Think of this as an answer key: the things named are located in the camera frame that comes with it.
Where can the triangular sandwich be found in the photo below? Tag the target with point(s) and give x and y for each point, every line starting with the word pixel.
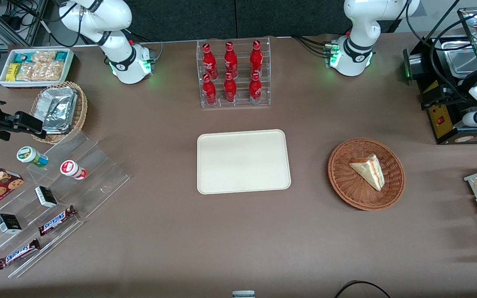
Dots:
pixel 369 169

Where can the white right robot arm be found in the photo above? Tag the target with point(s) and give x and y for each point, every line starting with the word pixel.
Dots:
pixel 114 25

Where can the tan oval wicker basket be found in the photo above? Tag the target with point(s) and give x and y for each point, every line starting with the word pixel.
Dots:
pixel 80 111

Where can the brown round wicker basket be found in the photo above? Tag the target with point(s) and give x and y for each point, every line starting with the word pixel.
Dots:
pixel 346 186

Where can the cream plastic serving tray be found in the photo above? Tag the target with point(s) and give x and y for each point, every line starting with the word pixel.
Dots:
pixel 242 161

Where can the green lid yogurt bottle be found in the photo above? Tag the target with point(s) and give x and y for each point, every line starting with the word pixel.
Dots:
pixel 31 156

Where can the silver foil packet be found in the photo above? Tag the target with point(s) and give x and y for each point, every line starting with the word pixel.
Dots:
pixel 58 122
pixel 54 97

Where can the steel food pan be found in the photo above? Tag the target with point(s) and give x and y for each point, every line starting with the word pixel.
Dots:
pixel 464 62

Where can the white rectangular snack bin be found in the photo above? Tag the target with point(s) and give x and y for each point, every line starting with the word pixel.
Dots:
pixel 35 84

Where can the clear cracker pack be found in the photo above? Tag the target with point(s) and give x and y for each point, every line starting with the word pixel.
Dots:
pixel 44 56
pixel 40 71
pixel 25 72
pixel 55 70

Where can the black heated food display case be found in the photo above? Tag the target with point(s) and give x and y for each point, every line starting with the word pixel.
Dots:
pixel 443 124

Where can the yellow snack pack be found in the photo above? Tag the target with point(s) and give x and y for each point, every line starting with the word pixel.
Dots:
pixel 13 72

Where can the red lid yogurt bottle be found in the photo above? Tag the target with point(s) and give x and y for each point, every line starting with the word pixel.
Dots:
pixel 72 169

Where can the teal snack pack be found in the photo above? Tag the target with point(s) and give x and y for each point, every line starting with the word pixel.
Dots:
pixel 23 57
pixel 61 56

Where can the small black box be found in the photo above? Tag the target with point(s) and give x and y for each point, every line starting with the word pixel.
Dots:
pixel 8 223
pixel 46 196

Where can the clear acrylic stepped stand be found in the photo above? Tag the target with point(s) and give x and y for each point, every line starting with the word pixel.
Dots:
pixel 97 178

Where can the Snickers chocolate bar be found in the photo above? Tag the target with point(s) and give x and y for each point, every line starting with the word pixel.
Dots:
pixel 56 220
pixel 18 253

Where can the red cola bottle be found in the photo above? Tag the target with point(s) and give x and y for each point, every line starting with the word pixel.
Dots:
pixel 255 87
pixel 209 60
pixel 209 91
pixel 256 58
pixel 230 60
pixel 230 89

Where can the clear acrylic bottle rack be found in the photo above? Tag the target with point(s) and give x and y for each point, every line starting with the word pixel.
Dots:
pixel 242 101

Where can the small grey device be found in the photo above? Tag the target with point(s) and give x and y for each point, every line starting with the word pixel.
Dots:
pixel 243 294

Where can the aluminium frame rack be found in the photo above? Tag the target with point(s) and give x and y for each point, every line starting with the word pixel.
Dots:
pixel 31 25

